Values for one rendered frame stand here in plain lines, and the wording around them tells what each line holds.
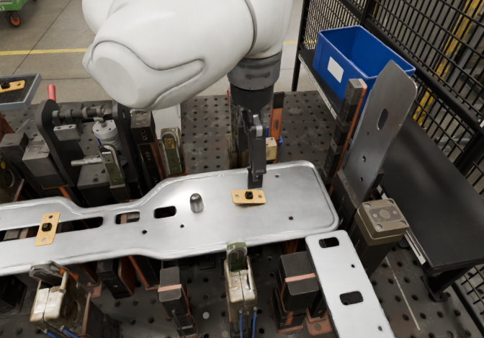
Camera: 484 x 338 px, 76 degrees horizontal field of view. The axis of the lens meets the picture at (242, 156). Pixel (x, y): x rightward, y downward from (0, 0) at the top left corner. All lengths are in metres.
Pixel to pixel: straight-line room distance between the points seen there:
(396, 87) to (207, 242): 0.49
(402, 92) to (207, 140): 0.91
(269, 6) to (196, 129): 1.05
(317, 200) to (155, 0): 0.60
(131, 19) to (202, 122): 1.16
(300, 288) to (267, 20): 0.52
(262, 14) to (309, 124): 1.09
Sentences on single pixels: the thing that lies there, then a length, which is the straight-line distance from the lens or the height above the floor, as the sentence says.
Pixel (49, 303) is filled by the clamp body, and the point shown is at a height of 1.04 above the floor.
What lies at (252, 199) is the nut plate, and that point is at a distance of 0.76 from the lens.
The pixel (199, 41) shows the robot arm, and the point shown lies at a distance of 0.32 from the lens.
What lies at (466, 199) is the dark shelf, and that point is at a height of 1.03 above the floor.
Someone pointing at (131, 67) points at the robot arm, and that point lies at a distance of 0.30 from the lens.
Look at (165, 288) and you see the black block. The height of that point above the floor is 0.99.
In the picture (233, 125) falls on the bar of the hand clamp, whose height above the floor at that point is 1.12.
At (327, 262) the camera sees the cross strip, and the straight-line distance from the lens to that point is 0.71.
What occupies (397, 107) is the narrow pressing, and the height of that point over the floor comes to 1.28.
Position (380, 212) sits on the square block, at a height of 1.06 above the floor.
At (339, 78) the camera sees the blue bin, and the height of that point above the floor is 1.09.
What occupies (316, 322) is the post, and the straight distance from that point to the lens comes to 0.98.
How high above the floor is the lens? 1.63
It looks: 47 degrees down
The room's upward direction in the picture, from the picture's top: straight up
